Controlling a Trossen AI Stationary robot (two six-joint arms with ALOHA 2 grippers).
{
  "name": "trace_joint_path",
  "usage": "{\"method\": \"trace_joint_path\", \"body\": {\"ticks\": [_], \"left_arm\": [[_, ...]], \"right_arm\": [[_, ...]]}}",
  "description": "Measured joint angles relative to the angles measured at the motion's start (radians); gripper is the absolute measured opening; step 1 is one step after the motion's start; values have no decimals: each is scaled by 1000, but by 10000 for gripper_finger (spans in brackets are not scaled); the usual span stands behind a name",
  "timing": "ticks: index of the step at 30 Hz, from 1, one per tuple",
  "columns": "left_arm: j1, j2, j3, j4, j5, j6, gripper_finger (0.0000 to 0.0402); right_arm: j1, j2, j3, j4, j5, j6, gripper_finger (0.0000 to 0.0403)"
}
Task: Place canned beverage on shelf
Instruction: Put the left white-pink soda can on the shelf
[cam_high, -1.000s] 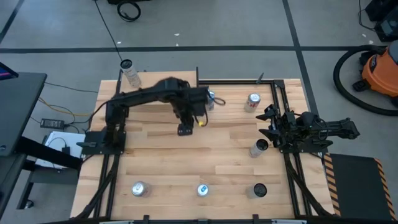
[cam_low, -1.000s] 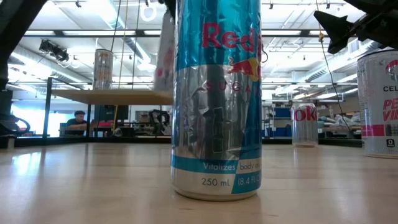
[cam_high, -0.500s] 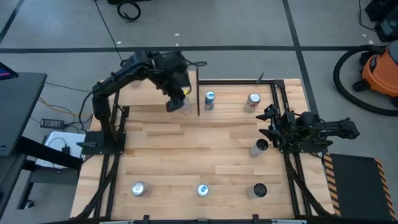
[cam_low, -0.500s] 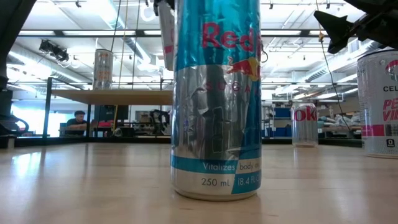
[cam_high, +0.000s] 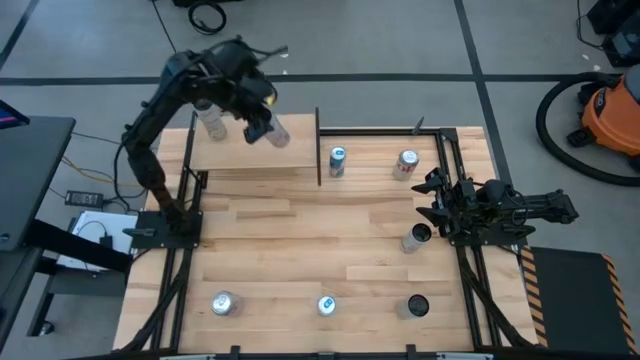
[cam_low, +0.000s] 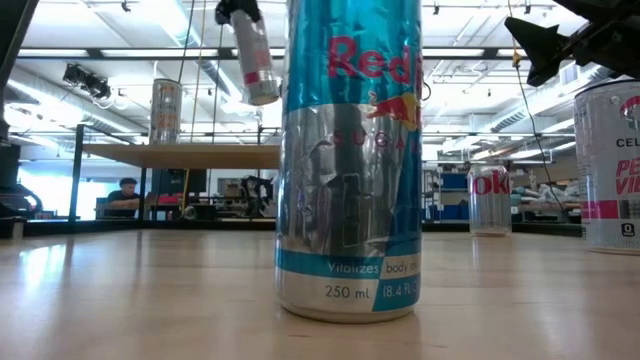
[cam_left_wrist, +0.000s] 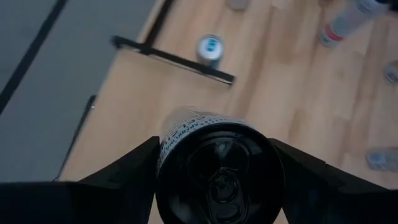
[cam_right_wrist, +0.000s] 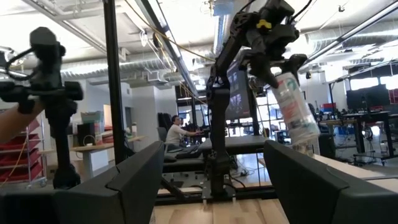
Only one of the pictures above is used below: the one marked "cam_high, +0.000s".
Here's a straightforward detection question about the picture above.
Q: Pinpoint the orange shop vacuum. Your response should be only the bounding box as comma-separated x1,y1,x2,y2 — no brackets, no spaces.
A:
534,71,640,189
567,63,640,174

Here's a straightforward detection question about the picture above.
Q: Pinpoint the silver Diet Coke can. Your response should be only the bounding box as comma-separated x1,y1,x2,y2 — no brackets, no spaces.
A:
391,148,421,182
209,290,245,318

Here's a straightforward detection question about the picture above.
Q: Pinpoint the black desk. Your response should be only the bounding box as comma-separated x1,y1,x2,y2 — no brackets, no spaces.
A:
0,115,134,351

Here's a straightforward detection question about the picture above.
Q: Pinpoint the white Celsius Tropical Vibe can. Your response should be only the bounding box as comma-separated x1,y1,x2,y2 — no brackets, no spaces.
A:
195,99,229,142

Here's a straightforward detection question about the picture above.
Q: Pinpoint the black equipment case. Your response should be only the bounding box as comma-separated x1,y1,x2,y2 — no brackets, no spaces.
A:
584,0,640,69

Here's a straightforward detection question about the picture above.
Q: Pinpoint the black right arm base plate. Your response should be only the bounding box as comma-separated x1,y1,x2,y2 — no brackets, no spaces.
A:
449,223,536,247

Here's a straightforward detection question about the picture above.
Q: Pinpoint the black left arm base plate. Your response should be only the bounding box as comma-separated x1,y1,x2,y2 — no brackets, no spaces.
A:
123,209,204,250

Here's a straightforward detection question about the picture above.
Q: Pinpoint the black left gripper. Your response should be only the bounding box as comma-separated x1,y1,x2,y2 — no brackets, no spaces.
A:
234,72,279,145

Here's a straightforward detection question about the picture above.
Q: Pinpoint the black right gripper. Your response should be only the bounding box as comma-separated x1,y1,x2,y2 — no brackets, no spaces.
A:
410,168,482,239

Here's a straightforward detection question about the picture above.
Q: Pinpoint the white paper box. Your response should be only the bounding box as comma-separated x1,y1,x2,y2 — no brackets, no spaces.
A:
56,209,140,272

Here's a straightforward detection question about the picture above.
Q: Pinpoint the black power adapter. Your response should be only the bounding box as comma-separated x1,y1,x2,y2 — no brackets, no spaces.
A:
63,189,105,209

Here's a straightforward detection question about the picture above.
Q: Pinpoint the dented blue Red Bull can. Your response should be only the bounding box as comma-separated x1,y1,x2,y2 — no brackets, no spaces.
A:
316,294,338,317

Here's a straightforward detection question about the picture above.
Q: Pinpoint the laptop screen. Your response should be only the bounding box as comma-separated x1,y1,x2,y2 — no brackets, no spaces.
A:
0,98,30,130

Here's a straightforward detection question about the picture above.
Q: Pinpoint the black coiled cable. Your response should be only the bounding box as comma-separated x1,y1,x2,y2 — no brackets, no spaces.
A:
187,1,228,36

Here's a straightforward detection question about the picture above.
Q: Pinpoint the black aluminium table frame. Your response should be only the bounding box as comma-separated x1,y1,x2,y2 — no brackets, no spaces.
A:
114,127,541,360

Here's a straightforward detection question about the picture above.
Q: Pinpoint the black hazard-striped mat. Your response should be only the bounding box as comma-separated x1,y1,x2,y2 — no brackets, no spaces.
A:
519,245,640,357

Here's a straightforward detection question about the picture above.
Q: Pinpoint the black floor cable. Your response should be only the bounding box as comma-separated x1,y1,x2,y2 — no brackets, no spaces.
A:
151,0,177,54

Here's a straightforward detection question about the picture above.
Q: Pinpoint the white Celsius Peach Vibe can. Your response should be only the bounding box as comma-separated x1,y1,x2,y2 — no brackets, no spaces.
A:
263,115,292,149
399,222,433,255

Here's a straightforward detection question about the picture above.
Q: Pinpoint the white Celsius can yellow band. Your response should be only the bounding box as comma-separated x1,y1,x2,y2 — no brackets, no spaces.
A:
394,293,431,321

